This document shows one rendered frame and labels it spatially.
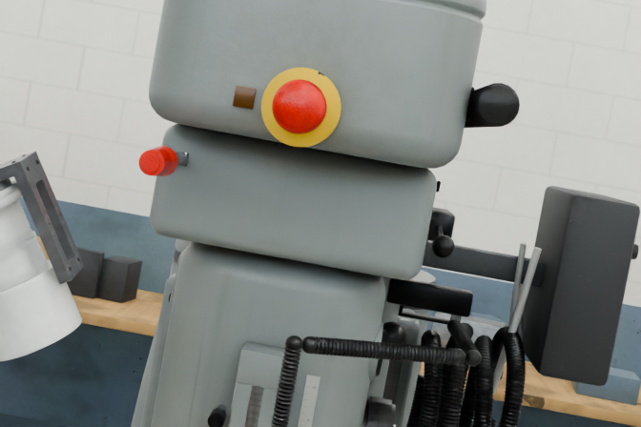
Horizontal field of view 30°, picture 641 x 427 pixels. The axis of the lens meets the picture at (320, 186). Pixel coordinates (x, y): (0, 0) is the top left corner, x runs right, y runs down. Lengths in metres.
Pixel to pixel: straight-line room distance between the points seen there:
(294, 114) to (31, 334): 0.24
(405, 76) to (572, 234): 0.49
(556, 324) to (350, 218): 0.42
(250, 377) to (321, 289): 0.10
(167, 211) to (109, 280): 3.97
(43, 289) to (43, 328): 0.03
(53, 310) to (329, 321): 0.32
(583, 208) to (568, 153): 4.05
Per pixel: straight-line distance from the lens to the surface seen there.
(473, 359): 1.01
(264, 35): 0.93
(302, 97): 0.87
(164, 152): 0.91
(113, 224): 5.46
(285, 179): 1.02
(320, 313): 1.06
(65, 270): 0.81
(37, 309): 0.81
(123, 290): 4.98
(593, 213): 1.37
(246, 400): 1.04
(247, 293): 1.06
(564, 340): 1.38
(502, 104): 0.96
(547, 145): 5.40
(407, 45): 0.92
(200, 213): 1.03
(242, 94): 0.92
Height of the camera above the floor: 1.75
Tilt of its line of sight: 3 degrees down
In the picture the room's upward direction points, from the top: 10 degrees clockwise
